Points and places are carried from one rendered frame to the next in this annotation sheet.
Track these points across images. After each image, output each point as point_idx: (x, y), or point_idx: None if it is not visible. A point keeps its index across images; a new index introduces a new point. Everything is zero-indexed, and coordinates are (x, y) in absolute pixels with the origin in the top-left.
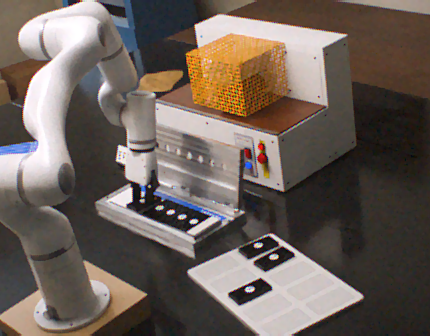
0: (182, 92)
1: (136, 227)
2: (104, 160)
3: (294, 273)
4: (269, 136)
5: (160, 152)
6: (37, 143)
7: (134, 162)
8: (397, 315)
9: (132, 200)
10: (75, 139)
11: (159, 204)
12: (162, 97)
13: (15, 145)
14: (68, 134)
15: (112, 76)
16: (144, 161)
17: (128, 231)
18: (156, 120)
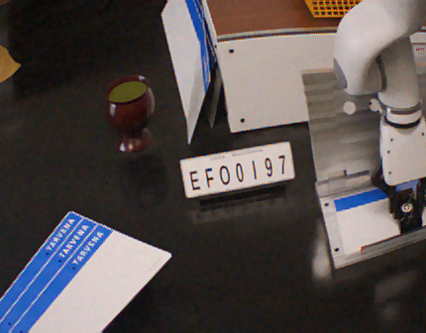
0: (233, 11)
1: None
2: (146, 212)
3: None
4: None
5: (361, 118)
6: (56, 243)
7: (407, 147)
8: None
9: (395, 218)
10: (20, 208)
11: None
12: (220, 29)
13: (29, 267)
14: None
15: (424, 10)
16: None
17: None
18: (223, 73)
